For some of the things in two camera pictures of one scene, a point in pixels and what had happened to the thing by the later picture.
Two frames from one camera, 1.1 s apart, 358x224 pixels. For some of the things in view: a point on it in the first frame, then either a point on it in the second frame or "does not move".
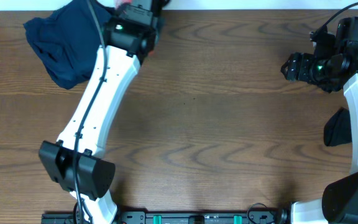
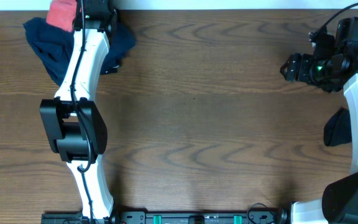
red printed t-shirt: [119, 3] -> [62, 13]
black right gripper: [299, 65] does not move
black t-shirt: [337, 129] does not move
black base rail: [161, 217] does not move
